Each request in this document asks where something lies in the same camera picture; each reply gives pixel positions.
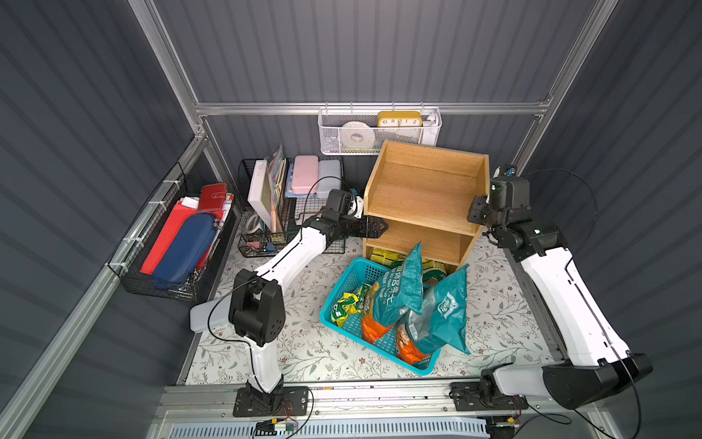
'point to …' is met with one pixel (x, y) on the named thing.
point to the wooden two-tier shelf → (425, 193)
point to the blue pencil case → (185, 251)
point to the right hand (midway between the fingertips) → (491, 209)
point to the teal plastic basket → (360, 273)
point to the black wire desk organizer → (278, 195)
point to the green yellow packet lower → (431, 269)
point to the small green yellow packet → (349, 304)
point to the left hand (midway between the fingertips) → (382, 226)
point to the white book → (260, 192)
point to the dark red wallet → (212, 198)
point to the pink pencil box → (305, 172)
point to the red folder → (180, 214)
